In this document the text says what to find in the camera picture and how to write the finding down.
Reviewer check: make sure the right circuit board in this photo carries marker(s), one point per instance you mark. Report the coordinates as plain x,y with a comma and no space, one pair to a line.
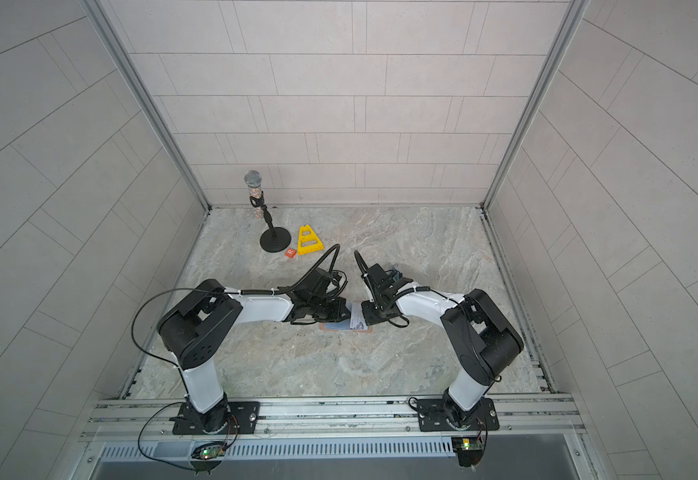
469,451

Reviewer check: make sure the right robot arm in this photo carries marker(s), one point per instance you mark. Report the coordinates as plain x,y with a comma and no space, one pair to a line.
483,339

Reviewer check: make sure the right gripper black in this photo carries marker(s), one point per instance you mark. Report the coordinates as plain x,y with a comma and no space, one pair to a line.
373,310

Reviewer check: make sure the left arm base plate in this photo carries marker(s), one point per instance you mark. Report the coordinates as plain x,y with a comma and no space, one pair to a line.
214,418

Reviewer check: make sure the yellow triangular plastic block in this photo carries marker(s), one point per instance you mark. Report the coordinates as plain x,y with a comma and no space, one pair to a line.
308,241

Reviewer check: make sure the microphone on black stand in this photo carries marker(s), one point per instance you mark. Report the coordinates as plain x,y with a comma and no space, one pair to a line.
274,239

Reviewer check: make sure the aluminium mounting rail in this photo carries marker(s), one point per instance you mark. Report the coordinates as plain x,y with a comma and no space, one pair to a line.
335,417

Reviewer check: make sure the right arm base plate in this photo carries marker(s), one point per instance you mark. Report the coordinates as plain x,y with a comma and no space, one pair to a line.
457,414

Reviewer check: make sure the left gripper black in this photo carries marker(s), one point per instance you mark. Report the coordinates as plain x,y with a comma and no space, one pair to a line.
337,309

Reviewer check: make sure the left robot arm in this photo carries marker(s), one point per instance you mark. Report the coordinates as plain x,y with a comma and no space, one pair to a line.
195,328

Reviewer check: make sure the left green circuit board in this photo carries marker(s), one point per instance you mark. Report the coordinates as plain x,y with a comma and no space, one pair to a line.
209,451

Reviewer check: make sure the white credit card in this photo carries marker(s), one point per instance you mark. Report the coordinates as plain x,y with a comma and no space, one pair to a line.
357,319

